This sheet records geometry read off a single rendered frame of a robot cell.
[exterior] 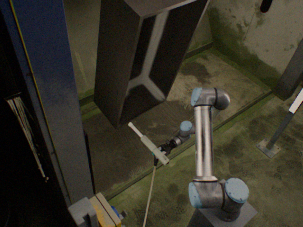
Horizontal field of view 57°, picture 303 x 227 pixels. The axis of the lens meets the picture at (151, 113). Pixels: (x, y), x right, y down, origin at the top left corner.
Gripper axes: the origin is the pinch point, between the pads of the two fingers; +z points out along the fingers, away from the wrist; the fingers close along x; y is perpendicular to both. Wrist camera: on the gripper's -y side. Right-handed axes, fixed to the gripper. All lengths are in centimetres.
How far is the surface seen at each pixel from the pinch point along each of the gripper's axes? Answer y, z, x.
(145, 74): -2, -53, 75
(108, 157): 48, 16, 45
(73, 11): -33, -32, 168
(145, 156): 48, -14, 25
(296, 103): -19, -124, -45
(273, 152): 51, -125, -55
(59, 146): -82, 71, -1
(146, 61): -22, -51, 73
